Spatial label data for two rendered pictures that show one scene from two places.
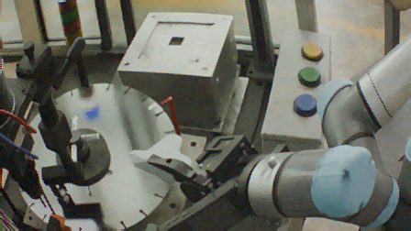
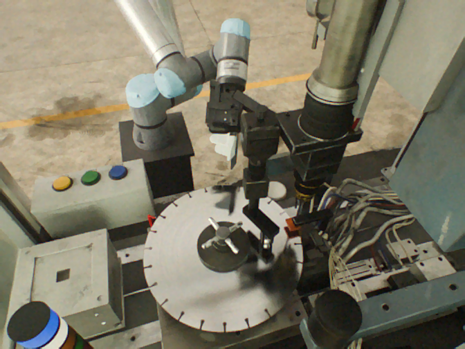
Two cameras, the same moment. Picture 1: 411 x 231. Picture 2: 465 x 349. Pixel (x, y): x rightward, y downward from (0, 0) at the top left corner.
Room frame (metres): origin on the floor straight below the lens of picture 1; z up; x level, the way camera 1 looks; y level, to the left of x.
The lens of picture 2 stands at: (0.82, 0.49, 1.57)
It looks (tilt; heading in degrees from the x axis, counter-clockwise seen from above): 47 degrees down; 232
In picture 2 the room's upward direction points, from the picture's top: straight up
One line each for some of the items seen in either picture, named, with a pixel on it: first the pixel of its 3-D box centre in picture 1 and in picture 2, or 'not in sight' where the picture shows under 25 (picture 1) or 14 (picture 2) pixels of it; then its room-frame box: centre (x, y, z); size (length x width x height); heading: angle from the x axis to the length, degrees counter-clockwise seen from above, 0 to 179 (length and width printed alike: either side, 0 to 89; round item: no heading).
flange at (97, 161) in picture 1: (79, 152); (223, 242); (0.62, 0.21, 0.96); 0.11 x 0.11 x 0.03
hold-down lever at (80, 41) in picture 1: (60, 61); (234, 133); (0.56, 0.18, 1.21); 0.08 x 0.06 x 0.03; 158
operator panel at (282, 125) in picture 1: (304, 104); (99, 199); (0.76, -0.18, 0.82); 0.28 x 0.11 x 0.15; 158
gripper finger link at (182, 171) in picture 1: (180, 175); (234, 124); (0.45, 0.04, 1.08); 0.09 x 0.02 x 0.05; 46
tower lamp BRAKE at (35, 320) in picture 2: not in sight; (34, 324); (0.92, 0.24, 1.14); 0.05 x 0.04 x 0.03; 68
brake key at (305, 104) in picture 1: (305, 105); (117, 172); (0.69, -0.17, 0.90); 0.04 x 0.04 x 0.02
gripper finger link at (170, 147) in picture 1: (161, 152); (223, 140); (0.50, 0.06, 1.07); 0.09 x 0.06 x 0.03; 46
